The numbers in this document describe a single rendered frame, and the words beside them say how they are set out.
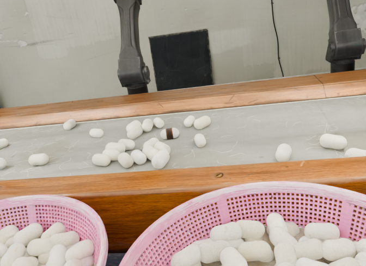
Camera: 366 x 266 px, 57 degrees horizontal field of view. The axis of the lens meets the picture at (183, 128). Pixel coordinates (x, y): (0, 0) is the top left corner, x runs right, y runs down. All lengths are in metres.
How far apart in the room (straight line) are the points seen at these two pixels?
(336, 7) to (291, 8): 1.59
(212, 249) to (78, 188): 0.20
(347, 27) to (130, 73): 0.60
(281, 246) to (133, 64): 0.76
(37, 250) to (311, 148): 0.38
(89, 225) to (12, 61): 2.74
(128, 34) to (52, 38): 1.88
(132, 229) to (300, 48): 2.35
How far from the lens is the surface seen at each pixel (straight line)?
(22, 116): 0.90
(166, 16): 2.60
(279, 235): 0.35
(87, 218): 0.40
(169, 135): 0.59
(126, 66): 1.00
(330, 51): 1.02
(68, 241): 0.41
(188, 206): 0.36
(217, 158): 0.51
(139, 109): 0.77
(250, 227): 0.37
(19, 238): 0.45
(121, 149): 0.57
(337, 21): 1.03
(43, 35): 2.91
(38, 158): 0.62
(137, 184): 0.42
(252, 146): 0.54
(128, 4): 1.08
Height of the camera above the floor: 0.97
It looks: 21 degrees down
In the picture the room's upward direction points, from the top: 9 degrees counter-clockwise
